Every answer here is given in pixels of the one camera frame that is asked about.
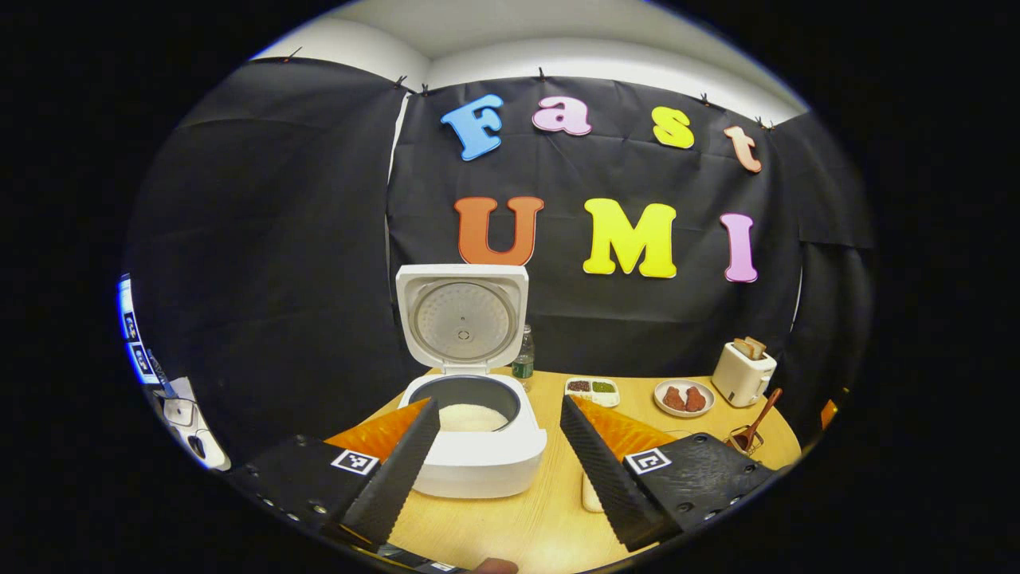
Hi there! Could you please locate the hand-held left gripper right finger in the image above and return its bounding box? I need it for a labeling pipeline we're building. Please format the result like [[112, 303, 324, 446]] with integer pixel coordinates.
[[560, 395, 775, 552]]

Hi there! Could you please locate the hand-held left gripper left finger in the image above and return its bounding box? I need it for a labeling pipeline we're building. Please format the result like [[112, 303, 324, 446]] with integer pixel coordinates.
[[226, 397, 441, 547]]

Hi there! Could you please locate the brown wooden spoon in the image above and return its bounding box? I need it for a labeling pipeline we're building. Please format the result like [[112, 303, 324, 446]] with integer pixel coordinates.
[[735, 388, 783, 450]]

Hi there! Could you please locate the white rice cooker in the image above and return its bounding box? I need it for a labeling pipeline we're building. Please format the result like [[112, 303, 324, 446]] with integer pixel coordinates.
[[394, 264, 548, 500]]

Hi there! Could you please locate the white rice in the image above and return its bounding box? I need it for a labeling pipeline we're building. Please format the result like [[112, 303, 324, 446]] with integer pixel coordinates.
[[439, 403, 509, 433]]

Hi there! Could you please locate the white divided condiment tray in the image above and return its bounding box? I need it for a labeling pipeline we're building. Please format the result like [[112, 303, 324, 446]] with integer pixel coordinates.
[[564, 377, 620, 408]]

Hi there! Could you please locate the white toaster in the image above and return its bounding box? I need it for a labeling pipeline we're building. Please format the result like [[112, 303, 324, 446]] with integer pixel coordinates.
[[712, 341, 778, 408]]

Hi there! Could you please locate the white round plate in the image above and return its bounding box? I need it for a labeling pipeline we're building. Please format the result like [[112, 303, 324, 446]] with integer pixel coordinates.
[[653, 379, 715, 418]]

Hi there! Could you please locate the clear plastic water bottle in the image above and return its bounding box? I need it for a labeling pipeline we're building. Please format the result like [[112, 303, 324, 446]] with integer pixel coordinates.
[[512, 324, 535, 391]]

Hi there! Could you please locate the white side desk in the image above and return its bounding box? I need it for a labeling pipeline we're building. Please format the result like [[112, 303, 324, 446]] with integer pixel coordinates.
[[151, 375, 232, 471]]

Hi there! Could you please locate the black backdrop cloth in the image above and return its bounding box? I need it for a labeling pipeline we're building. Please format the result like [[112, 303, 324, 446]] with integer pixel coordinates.
[[124, 56, 876, 471]]

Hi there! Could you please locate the computer monitor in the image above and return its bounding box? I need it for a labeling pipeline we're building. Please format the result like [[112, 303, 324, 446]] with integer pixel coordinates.
[[117, 273, 160, 386]]

